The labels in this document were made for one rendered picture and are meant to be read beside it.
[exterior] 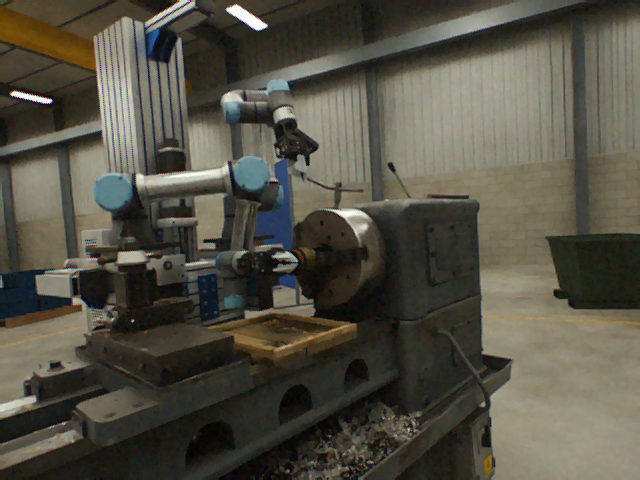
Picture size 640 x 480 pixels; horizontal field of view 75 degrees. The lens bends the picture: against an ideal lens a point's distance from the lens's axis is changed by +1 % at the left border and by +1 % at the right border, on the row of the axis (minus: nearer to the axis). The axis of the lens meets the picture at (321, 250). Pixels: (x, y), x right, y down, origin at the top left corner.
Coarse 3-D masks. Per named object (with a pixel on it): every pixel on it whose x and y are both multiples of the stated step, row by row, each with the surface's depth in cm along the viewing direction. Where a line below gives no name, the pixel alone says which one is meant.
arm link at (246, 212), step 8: (240, 200) 147; (248, 200) 146; (256, 200) 148; (240, 208) 148; (248, 208) 147; (256, 208) 150; (240, 216) 147; (248, 216) 147; (240, 224) 147; (248, 224) 148; (240, 232) 147; (248, 232) 148; (232, 240) 149; (240, 240) 147; (248, 240) 148; (232, 248) 148; (240, 248) 147; (248, 248) 149
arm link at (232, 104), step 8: (224, 96) 173; (232, 96) 172; (240, 96) 178; (224, 104) 170; (232, 104) 144; (240, 104) 145; (248, 104) 146; (224, 112) 176; (232, 112) 144; (240, 112) 145; (248, 112) 146; (256, 112) 146; (232, 120) 146; (240, 120) 147; (248, 120) 147; (256, 120) 148
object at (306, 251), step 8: (296, 248) 123; (304, 248) 124; (296, 256) 119; (304, 256) 121; (312, 256) 123; (304, 264) 121; (312, 264) 122; (296, 272) 120; (304, 272) 122; (312, 272) 124
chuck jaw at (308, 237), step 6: (300, 222) 133; (306, 222) 135; (294, 228) 134; (300, 228) 132; (306, 228) 133; (300, 234) 130; (306, 234) 131; (312, 234) 133; (300, 240) 130; (306, 240) 129; (312, 240) 131; (318, 240) 133; (300, 246) 127; (312, 246) 129; (318, 246) 131; (324, 246) 134; (318, 252) 136
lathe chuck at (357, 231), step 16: (320, 224) 132; (336, 224) 127; (352, 224) 124; (368, 224) 129; (320, 240) 132; (336, 240) 127; (352, 240) 123; (368, 240) 124; (368, 256) 124; (336, 272) 129; (352, 272) 124; (368, 272) 124; (320, 288) 134; (336, 288) 129; (352, 288) 125; (368, 288) 129; (320, 304) 135; (336, 304) 130
